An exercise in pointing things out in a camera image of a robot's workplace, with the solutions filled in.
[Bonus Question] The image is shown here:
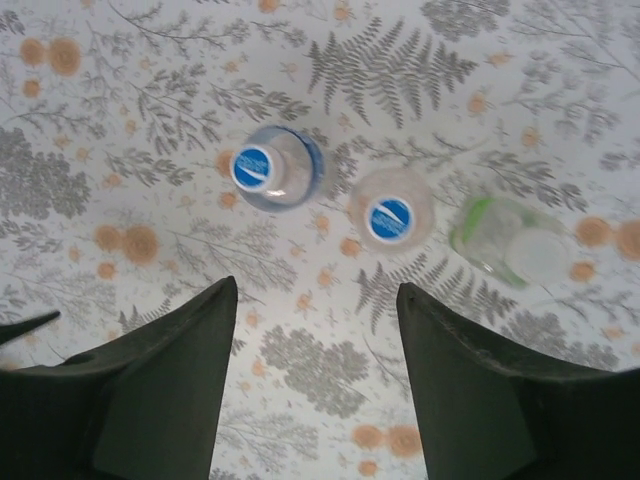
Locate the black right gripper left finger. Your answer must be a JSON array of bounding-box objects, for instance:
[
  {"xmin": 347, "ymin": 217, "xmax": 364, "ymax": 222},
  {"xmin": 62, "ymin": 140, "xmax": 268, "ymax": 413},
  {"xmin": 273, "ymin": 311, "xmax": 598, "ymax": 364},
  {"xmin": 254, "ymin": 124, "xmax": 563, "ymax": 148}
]
[{"xmin": 0, "ymin": 275, "xmax": 240, "ymax": 480}]

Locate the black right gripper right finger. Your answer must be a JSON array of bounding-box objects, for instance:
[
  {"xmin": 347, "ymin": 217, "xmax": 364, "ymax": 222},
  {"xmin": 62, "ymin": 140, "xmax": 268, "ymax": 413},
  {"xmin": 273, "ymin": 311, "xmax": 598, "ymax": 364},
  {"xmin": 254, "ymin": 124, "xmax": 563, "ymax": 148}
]
[{"xmin": 397, "ymin": 281, "xmax": 640, "ymax": 480}]

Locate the clear bottle with green label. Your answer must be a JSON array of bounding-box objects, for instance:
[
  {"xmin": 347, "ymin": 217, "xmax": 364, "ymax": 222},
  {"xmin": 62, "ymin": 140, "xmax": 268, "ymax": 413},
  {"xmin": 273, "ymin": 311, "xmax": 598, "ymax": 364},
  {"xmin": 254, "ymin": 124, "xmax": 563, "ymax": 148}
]
[{"xmin": 448, "ymin": 194, "xmax": 576, "ymax": 291}]

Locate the blue white bottle cap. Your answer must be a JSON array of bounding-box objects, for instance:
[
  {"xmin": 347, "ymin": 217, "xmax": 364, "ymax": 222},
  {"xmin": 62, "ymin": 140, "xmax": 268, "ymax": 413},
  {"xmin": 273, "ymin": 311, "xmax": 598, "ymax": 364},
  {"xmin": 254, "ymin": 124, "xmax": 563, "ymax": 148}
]
[
  {"xmin": 229, "ymin": 143, "xmax": 275, "ymax": 194},
  {"xmin": 367, "ymin": 197, "xmax": 416, "ymax": 245}
]

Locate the clear bottle with blue label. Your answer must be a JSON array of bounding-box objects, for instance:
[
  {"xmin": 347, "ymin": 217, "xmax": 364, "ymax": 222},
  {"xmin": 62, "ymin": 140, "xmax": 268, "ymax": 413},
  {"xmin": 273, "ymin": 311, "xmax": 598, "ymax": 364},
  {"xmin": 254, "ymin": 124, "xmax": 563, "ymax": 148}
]
[{"xmin": 234, "ymin": 124, "xmax": 326, "ymax": 214}]

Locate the floral patterned table cover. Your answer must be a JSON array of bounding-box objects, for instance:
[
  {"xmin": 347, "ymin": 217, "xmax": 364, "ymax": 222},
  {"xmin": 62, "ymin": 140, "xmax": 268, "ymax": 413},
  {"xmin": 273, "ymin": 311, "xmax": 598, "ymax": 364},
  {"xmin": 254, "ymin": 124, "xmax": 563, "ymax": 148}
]
[{"xmin": 0, "ymin": 0, "xmax": 640, "ymax": 480}]

